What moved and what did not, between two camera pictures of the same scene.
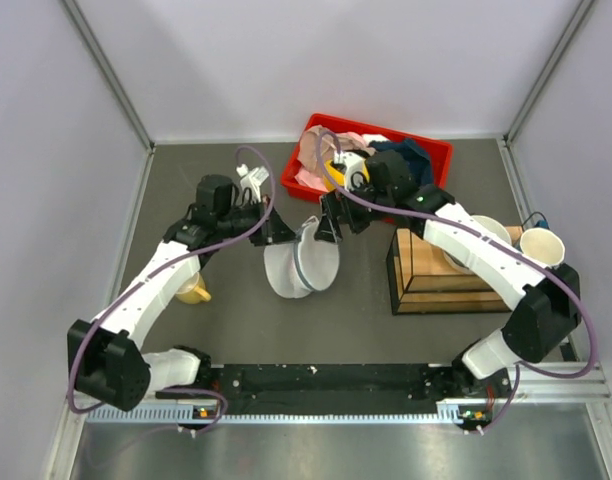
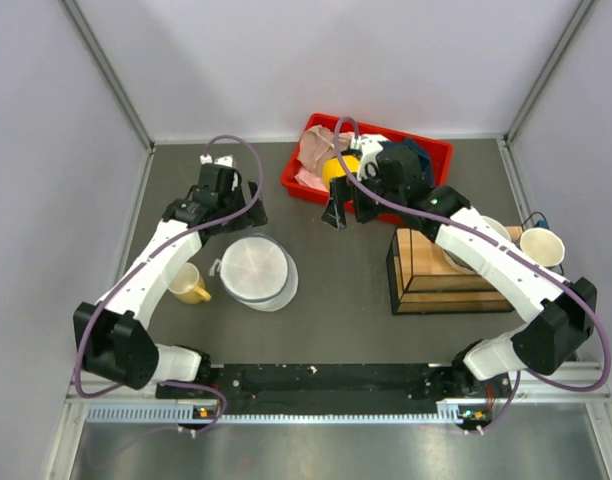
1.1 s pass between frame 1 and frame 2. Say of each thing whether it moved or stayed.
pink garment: stayed
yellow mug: stayed
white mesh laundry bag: moved
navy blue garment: stayed
